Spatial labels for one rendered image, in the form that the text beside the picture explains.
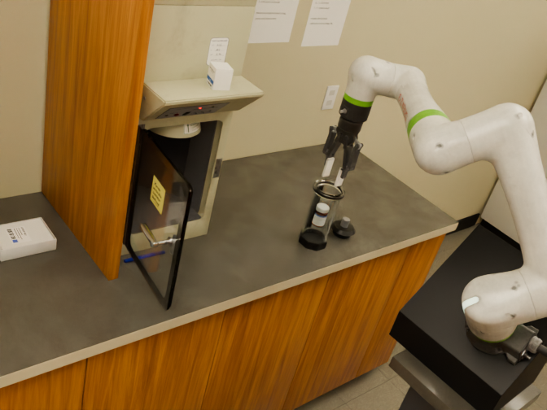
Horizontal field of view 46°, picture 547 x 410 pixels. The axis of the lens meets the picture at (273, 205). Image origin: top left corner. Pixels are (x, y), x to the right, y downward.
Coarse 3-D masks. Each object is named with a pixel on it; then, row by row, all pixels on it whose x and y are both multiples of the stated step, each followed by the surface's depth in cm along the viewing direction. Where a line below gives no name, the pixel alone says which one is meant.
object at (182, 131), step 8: (152, 128) 185; (160, 128) 184; (168, 128) 184; (176, 128) 184; (184, 128) 185; (192, 128) 187; (200, 128) 193; (168, 136) 184; (176, 136) 185; (184, 136) 186; (192, 136) 188
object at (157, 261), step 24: (144, 144) 170; (144, 168) 172; (168, 168) 159; (144, 192) 174; (168, 192) 160; (144, 216) 176; (168, 216) 162; (144, 240) 178; (144, 264) 180; (168, 264) 165; (168, 288) 167
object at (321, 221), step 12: (324, 180) 217; (324, 192) 218; (336, 192) 216; (312, 204) 214; (324, 204) 211; (336, 204) 212; (312, 216) 215; (324, 216) 213; (312, 228) 217; (324, 228) 216; (312, 240) 219; (324, 240) 220
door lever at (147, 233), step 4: (144, 224) 165; (140, 228) 166; (144, 228) 164; (148, 228) 164; (144, 232) 163; (148, 232) 163; (148, 236) 162; (152, 236) 162; (168, 236) 163; (148, 240) 162; (152, 240) 160; (156, 240) 161; (160, 240) 162; (164, 240) 162; (168, 240) 162; (152, 244) 160; (156, 244) 160; (160, 244) 161; (164, 244) 162; (168, 244) 163
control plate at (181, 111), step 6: (228, 102) 174; (174, 108) 164; (180, 108) 166; (186, 108) 168; (192, 108) 170; (198, 108) 171; (204, 108) 173; (210, 108) 175; (216, 108) 177; (162, 114) 167; (168, 114) 169; (174, 114) 170; (180, 114) 172; (192, 114) 176; (198, 114) 178
